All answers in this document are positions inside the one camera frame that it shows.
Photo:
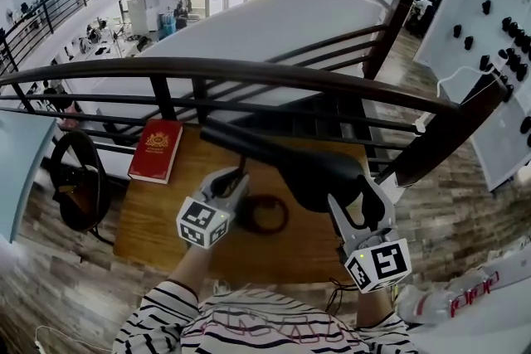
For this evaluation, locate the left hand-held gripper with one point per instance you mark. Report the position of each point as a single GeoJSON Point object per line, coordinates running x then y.
{"type": "Point", "coordinates": [203, 221]}

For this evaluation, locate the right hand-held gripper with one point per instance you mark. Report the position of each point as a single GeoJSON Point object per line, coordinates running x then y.
{"type": "Point", "coordinates": [381, 265]}

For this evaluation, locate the black desk lamp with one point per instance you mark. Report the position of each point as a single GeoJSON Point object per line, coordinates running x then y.
{"type": "Point", "coordinates": [319, 178]}

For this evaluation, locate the person's left forearm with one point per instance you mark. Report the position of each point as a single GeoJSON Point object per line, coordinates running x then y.
{"type": "Point", "coordinates": [191, 265]}

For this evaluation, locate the person's right forearm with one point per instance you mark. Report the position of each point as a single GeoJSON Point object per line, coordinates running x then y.
{"type": "Point", "coordinates": [373, 308]}

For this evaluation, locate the red hardcover book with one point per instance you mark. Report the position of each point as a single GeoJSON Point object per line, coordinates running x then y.
{"type": "Point", "coordinates": [155, 151]}

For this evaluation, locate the person's shoe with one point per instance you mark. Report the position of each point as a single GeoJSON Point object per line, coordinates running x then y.
{"type": "Point", "coordinates": [222, 287]}

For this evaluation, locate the clear plastic bag red print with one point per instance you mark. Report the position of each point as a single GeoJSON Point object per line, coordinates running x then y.
{"type": "Point", "coordinates": [448, 298]}

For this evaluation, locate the dark wooden handrail railing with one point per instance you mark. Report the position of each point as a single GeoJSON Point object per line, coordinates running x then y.
{"type": "Point", "coordinates": [207, 66]}

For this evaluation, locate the person's striped shirt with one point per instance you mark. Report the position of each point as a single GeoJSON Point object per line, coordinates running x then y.
{"type": "Point", "coordinates": [257, 323]}

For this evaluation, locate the black round-back chair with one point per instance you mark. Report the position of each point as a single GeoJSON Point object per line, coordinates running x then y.
{"type": "Point", "coordinates": [81, 186]}

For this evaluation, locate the white board with black holders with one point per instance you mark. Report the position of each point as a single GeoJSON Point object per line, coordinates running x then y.
{"type": "Point", "coordinates": [469, 54]}

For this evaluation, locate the white tall cabinet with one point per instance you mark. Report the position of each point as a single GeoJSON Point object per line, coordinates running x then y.
{"type": "Point", "coordinates": [137, 14]}

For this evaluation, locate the light blue table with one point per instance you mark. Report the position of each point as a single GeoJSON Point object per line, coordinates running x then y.
{"type": "Point", "coordinates": [20, 161]}

